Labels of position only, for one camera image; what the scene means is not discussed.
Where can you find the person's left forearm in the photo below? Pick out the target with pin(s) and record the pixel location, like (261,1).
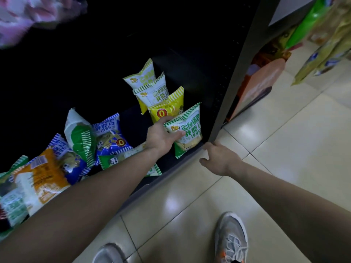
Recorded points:
(82,210)

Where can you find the person's right forearm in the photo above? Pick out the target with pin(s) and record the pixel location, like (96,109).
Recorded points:
(296,210)

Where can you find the pink white marshmallow bag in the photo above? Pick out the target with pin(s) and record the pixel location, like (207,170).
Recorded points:
(33,16)

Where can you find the pile of snack packets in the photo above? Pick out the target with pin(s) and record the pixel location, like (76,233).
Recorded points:
(41,175)

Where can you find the person's grey shoe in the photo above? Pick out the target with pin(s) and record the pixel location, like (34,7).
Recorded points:
(109,254)
(231,238)

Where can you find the black shelf display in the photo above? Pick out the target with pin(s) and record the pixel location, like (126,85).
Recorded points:
(192,38)

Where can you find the green hanging snack bag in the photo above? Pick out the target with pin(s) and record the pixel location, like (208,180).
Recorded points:
(307,21)

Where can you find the yellow blue hanging bag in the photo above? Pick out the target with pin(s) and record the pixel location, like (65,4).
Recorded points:
(323,54)

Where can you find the person's right grey shoe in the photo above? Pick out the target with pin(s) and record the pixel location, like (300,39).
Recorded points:
(231,238)

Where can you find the person's left grey shoe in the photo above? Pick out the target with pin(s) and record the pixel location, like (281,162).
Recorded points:
(109,254)

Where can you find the person's left hand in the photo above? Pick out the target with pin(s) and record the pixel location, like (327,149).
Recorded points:
(159,136)

